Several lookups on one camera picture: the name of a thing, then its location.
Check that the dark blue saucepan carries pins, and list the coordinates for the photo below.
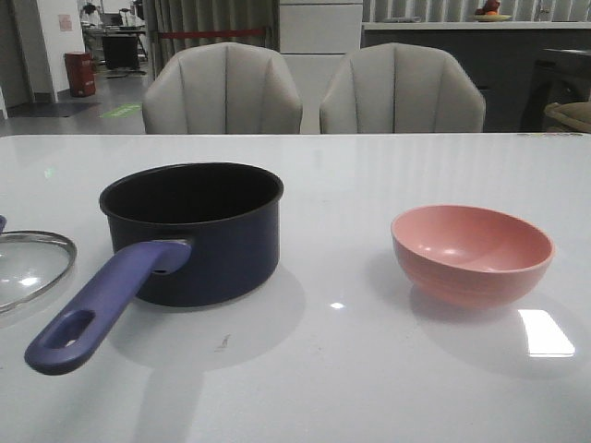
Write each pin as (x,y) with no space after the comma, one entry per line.
(183,235)

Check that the fruit plate on counter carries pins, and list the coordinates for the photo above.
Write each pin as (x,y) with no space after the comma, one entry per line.
(490,12)

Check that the dark grey counter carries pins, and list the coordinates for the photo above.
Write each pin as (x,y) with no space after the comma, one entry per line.
(498,57)

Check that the beige chair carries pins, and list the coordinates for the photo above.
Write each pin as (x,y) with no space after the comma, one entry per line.
(225,88)
(396,88)

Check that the red barrier tape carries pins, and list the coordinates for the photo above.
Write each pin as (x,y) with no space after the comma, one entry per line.
(212,34)

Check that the red trash bin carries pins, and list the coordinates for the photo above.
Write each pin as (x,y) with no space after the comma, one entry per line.
(80,74)

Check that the white cabinet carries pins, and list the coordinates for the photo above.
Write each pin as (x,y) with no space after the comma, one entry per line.
(313,37)

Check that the pink bowl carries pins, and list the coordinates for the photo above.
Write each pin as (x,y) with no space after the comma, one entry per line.
(470,256)

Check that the glass lid with blue knob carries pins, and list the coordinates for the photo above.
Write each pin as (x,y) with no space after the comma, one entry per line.
(32,262)

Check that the left beige chair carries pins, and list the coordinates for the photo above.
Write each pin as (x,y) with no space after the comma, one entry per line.
(225,88)

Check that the right beige chair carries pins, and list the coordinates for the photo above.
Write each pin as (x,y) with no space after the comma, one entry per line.
(396,88)

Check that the black office chair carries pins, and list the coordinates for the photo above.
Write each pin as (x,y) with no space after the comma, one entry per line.
(121,55)

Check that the beige cushion right edge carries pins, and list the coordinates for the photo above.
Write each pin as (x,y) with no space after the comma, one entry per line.
(573,117)

